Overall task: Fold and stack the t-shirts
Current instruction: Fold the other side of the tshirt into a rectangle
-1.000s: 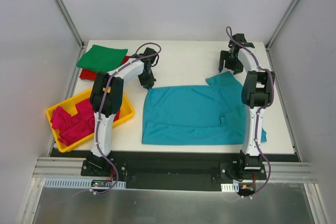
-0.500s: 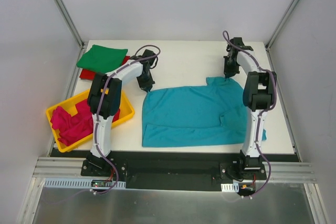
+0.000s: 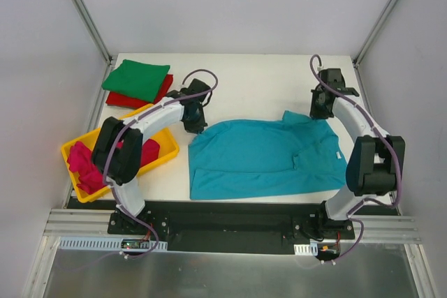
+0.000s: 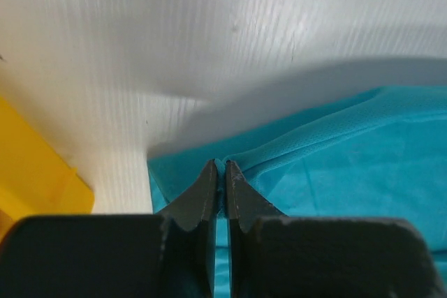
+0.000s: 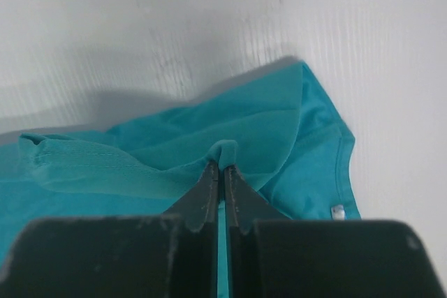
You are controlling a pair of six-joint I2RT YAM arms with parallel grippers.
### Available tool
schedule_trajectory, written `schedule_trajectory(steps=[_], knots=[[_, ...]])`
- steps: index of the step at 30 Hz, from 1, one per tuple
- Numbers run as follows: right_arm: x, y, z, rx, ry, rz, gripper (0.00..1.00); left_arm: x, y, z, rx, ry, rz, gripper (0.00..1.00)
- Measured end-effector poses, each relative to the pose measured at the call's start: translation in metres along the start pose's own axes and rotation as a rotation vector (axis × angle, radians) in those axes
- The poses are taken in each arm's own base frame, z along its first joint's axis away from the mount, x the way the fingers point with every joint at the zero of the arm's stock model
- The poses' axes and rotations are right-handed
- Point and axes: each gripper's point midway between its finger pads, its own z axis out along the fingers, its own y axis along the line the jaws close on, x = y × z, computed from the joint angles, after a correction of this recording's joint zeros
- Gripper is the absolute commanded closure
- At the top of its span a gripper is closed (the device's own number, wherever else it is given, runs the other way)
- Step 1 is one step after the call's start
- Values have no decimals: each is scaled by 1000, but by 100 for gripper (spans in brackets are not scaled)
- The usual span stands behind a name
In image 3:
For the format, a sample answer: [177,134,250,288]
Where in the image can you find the teal t shirt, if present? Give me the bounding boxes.
[189,111,347,200]

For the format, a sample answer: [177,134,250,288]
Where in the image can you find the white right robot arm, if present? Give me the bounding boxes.
[310,68,406,239]

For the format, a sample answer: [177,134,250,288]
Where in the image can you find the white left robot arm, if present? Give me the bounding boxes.
[91,78,214,234]

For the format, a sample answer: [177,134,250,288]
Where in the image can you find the yellow plastic bin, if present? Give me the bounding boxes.
[60,103,180,204]

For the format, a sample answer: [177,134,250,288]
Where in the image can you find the green folded t shirt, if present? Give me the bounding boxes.
[101,59,170,102]

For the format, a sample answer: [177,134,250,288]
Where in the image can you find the red folded t shirt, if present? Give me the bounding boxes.
[105,74,174,110]

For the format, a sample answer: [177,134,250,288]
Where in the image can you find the magenta crumpled t shirt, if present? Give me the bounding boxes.
[67,139,161,195]

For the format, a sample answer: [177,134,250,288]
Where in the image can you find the aluminium frame post right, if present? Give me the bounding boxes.
[353,0,400,68]

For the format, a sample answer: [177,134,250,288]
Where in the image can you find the aluminium frame post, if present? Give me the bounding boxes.
[353,0,400,68]
[71,0,113,65]

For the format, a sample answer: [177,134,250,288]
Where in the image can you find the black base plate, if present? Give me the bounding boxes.
[66,197,364,255]

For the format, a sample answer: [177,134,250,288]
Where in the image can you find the white slotted cable duct right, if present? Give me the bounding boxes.
[293,243,318,257]

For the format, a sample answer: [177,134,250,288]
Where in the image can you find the white slotted cable duct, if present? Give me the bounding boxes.
[59,237,168,253]
[293,243,318,257]

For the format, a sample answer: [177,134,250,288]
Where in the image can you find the aluminium frame post left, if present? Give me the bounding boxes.
[71,0,113,65]

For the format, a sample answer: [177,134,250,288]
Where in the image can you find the aluminium front rail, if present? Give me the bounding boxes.
[43,208,116,238]

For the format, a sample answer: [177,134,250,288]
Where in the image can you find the white slotted cable duct left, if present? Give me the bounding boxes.
[59,237,168,253]

